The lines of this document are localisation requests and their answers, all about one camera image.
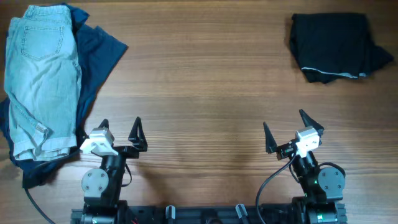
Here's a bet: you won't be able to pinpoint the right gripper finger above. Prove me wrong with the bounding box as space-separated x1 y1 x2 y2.
299 109 325 138
263 122 277 154

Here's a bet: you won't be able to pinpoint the light blue denim shorts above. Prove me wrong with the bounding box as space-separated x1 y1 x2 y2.
4 5 81 161

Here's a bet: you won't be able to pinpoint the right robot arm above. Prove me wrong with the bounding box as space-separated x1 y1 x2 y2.
255 109 348 224

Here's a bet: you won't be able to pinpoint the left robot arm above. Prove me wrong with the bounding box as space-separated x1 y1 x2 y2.
71 117 148 224

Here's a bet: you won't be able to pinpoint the dark blue shirt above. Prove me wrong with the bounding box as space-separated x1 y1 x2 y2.
1 3 127 189

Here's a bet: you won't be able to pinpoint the black folded garment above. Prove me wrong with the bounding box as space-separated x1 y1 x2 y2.
289 12 394 84

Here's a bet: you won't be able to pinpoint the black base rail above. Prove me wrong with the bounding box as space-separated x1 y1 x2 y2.
70 203 348 224

